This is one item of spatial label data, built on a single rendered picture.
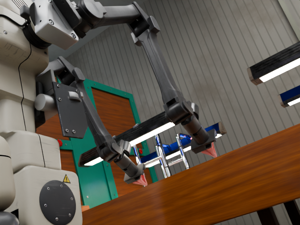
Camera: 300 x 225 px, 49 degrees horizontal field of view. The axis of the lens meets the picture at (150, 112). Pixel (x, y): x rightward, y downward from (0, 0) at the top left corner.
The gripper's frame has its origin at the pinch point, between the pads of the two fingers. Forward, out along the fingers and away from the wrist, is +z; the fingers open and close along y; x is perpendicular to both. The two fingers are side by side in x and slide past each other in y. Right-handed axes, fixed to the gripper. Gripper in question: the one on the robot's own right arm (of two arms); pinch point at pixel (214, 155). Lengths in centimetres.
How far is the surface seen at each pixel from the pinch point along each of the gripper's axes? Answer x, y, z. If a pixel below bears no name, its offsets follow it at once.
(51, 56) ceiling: -276, 218, -30
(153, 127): -22.6, 25.5, -9.9
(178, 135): -55, 35, 21
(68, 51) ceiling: -285, 199, -20
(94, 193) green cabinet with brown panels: -32, 92, 18
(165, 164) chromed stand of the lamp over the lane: -24.6, 35.3, 13.7
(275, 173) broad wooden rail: 25.9, -22.6, -6.8
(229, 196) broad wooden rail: 27.3, -7.4, -5.4
